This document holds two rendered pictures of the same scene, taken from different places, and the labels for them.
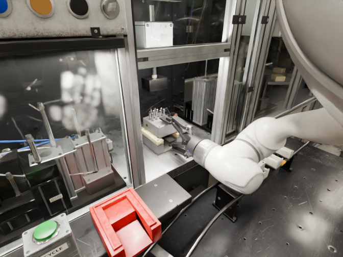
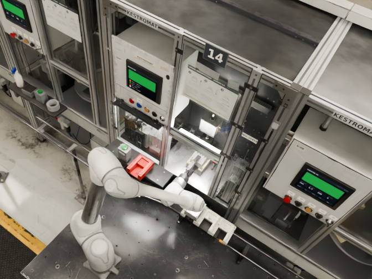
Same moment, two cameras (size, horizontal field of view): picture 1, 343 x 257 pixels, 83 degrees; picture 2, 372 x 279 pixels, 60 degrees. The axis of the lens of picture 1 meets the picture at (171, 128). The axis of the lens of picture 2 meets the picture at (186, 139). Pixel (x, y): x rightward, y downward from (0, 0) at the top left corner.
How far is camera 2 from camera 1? 187 cm
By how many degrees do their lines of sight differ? 51
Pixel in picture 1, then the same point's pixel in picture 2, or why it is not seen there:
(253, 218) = (183, 233)
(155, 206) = (153, 175)
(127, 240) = (135, 170)
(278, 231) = (179, 245)
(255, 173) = not seen: hidden behind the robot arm
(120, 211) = (143, 163)
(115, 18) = (163, 121)
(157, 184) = (165, 172)
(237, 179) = not seen: hidden behind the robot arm
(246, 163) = not seen: hidden behind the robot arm
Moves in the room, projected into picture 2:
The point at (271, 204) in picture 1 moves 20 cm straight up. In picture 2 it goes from (197, 244) to (202, 232)
